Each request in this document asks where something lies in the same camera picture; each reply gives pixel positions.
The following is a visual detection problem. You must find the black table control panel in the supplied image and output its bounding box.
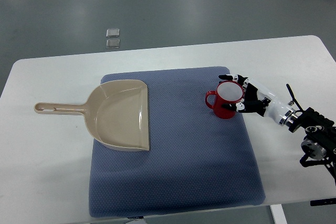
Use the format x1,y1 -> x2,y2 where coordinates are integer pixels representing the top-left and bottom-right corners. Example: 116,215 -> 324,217
310,198 -> 336,207

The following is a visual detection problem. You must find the white table leg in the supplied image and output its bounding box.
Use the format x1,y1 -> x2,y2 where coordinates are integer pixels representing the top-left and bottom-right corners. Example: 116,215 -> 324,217
270,204 -> 287,224

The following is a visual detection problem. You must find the beige plastic dustpan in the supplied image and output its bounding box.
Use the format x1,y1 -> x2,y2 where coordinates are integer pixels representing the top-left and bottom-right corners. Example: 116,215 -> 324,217
34,79 -> 150,152

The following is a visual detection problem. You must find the upper grey floor plate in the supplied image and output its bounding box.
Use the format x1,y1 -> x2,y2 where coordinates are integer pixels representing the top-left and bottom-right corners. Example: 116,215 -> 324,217
106,28 -> 120,38

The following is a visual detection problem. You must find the blue textured mat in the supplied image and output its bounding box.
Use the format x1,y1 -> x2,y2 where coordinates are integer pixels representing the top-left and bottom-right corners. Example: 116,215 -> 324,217
89,67 -> 265,218

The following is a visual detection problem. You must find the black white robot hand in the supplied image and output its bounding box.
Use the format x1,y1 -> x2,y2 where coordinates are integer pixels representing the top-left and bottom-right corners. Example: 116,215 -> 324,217
219,74 -> 298,126

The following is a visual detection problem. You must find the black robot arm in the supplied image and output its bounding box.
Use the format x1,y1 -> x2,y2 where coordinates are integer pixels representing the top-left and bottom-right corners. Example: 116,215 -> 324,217
280,84 -> 335,178

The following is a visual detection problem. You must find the red cup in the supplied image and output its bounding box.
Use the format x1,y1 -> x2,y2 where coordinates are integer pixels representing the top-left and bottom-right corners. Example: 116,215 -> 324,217
205,81 -> 244,120

